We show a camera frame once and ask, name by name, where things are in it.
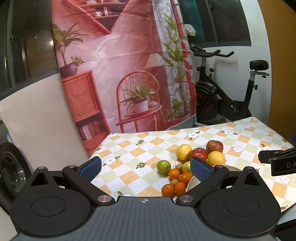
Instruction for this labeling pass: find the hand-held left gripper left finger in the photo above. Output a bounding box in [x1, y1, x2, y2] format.
[27, 156, 115, 206]

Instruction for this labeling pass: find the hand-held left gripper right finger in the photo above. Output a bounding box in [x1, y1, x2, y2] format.
[176, 156, 263, 206]

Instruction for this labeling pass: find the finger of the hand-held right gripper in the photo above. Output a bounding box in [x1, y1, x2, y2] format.
[258, 146, 296, 164]

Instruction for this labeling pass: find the small green apple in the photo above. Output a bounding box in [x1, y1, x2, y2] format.
[181, 161, 192, 174]

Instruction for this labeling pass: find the bright red apple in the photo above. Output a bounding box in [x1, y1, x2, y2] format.
[190, 148, 208, 162]

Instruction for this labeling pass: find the white plate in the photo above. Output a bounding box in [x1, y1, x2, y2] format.
[186, 165, 242, 193]

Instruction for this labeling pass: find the large yellow citrus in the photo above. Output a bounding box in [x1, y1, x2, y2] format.
[207, 151, 226, 166]

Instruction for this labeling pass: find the small yellow lemon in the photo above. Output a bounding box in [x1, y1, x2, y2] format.
[176, 144, 193, 161]

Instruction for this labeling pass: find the dark red apple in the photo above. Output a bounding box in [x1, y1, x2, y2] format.
[206, 140, 224, 154]

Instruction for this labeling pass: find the large green apple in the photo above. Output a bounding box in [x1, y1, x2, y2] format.
[157, 160, 171, 174]

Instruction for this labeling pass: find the checked flower tablecloth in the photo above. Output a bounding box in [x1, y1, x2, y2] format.
[89, 117, 296, 212]

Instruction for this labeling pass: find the black exercise bike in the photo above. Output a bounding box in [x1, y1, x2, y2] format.
[188, 43, 270, 127]

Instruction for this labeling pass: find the brown wooden door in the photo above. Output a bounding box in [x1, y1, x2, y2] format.
[268, 0, 296, 142]

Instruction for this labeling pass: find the pink printed backdrop cloth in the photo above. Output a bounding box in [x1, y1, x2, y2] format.
[51, 0, 197, 156]

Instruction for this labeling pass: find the dark framed window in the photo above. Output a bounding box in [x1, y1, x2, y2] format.
[0, 0, 58, 98]
[179, 0, 252, 47]

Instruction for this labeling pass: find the white plastic bag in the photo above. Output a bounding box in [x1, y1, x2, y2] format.
[184, 24, 196, 36]

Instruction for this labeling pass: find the teal curtain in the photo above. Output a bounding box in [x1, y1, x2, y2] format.
[179, 0, 210, 44]

